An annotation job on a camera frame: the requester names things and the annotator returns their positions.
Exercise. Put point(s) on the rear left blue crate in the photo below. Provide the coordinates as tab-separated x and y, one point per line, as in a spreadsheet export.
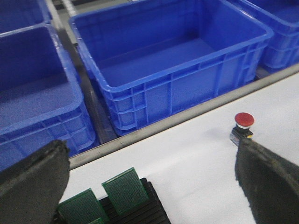
16	14

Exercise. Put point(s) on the black slotted board rack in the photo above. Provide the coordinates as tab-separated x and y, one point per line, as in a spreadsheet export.
150	212

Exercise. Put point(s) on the steel table edge rail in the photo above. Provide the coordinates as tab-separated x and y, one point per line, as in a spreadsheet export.
181	117

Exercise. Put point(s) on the right blue plastic crate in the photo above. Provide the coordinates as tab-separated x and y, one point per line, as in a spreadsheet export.
282	16

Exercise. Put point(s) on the left middle green circuit board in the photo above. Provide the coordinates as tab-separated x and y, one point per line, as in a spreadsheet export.
97	221

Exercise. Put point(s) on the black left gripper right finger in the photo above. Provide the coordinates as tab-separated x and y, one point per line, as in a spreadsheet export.
269	182

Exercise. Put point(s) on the blue plastic crate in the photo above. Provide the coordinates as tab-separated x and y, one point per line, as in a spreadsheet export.
282	16
40	96
155	58

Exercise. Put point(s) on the centre blue plastic crate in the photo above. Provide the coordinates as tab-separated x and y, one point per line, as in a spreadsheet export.
155	58

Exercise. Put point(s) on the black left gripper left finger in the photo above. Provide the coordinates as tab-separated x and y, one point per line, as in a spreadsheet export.
31	189

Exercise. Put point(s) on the left blue plastic crate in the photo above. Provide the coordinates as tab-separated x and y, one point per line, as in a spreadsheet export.
40	96

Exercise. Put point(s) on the red emergency stop button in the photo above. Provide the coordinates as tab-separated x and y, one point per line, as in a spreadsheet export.
243	122

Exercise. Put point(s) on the rear green perforated circuit board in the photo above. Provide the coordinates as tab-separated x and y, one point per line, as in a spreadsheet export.
125	191

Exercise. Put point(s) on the left rear green circuit board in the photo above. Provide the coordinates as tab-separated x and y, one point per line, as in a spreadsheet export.
83	208

